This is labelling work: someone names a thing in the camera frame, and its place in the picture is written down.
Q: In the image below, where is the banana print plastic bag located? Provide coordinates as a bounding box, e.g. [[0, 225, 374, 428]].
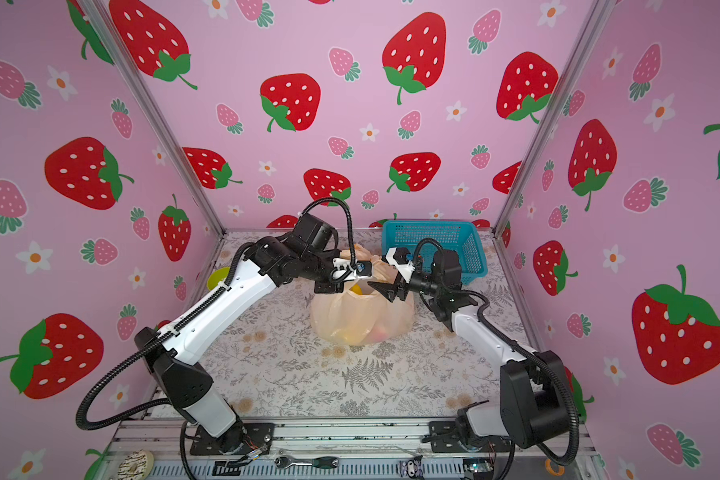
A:
[[310, 279, 415, 346]]

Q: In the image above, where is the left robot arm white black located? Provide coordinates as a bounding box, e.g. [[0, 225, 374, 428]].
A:
[[75, 197, 371, 454]]

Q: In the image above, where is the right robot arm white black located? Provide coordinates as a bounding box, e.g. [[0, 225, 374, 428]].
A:
[[371, 245, 580, 466]]

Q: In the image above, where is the teal plastic basket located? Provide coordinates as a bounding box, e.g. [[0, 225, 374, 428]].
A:
[[382, 220, 488, 285]]

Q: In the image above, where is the green circuit board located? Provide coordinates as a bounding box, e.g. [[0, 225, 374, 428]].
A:
[[462, 458, 495, 480]]

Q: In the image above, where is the small cartoon figure sticker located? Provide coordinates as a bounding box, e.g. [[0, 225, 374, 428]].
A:
[[398, 456, 424, 480]]

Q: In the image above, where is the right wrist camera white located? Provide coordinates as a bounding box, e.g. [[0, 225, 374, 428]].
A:
[[384, 247, 416, 283]]

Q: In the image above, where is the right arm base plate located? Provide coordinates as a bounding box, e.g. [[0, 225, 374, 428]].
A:
[[421, 420, 512, 454]]

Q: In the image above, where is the aluminium rail frame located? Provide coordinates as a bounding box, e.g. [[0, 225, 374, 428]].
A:
[[94, 417, 608, 479]]

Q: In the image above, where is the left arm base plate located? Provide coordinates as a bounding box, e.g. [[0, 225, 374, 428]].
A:
[[190, 422, 275, 457]]

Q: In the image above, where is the ratchet wrench green handle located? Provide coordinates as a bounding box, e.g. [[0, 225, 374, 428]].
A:
[[274, 455, 340, 470]]

